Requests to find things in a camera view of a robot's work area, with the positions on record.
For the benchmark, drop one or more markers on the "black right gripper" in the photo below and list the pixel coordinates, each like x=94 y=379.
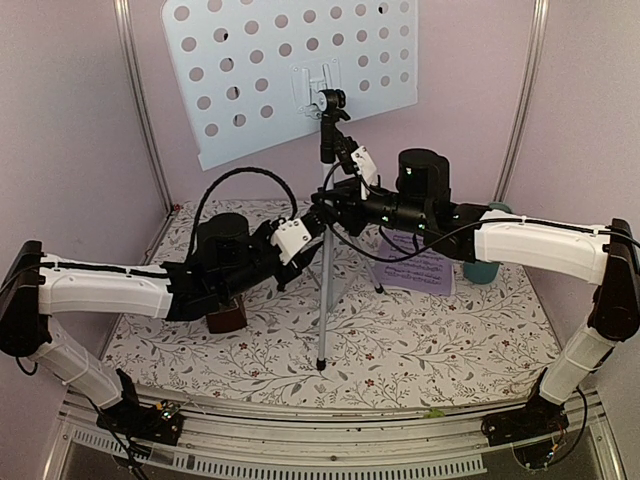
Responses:
x=342 y=200

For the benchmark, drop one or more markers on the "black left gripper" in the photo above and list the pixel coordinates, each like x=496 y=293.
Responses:
x=300 y=263

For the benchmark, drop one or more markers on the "purple sheet music page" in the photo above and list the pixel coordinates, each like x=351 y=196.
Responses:
x=429 y=273

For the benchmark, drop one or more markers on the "light blue music stand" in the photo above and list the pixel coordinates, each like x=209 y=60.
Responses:
x=256 y=74

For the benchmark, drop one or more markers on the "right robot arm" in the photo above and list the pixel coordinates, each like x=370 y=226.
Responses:
x=604 y=256

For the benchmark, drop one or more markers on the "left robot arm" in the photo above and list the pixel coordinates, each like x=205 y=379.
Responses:
x=229 y=259

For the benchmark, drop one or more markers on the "brown wooden metronome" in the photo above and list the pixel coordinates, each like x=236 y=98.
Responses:
x=229 y=319

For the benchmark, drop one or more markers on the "floral patterned table mat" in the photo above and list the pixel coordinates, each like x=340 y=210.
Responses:
x=381 y=350

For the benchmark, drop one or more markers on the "teal cup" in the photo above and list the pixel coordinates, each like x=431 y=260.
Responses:
x=481 y=273

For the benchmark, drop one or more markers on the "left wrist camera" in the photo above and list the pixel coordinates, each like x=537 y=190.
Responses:
x=291 y=236

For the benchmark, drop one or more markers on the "aluminium base frame rail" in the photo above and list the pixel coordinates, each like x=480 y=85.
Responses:
x=231 y=439

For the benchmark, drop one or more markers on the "right aluminium frame post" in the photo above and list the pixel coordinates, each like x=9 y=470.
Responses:
x=533 y=59

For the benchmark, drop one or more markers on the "aluminium frame post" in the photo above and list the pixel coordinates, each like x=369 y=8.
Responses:
x=126 y=36
x=533 y=59

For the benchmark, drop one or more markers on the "left aluminium frame post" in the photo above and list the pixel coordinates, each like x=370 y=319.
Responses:
x=126 y=36

